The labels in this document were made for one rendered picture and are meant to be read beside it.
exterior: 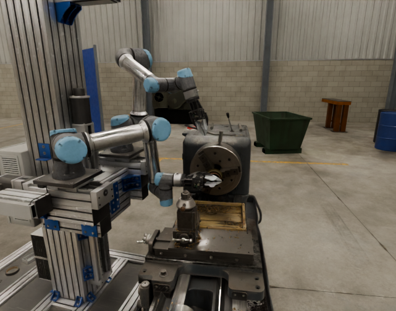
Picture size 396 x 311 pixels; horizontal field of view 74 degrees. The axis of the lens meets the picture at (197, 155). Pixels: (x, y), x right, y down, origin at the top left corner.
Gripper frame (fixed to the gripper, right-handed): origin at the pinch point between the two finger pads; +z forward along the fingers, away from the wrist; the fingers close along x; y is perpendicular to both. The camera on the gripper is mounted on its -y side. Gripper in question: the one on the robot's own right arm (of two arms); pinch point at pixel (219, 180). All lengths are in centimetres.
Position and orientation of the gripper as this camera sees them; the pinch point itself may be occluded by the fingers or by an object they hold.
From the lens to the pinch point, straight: 145.9
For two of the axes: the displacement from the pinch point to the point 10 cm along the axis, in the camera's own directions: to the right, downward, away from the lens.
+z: 9.9, 0.4, -1.4
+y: -1.4, 2.7, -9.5
